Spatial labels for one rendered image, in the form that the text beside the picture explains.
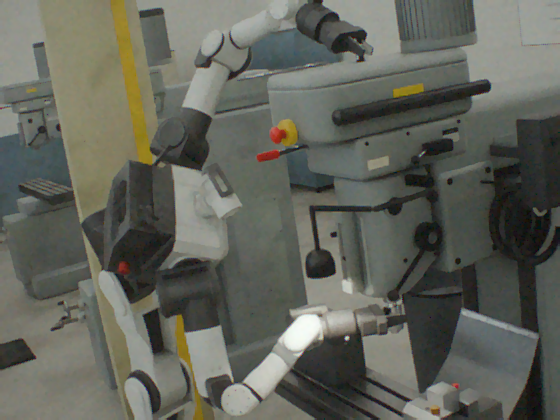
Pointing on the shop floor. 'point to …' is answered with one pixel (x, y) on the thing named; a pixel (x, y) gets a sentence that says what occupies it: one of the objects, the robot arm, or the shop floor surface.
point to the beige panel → (105, 130)
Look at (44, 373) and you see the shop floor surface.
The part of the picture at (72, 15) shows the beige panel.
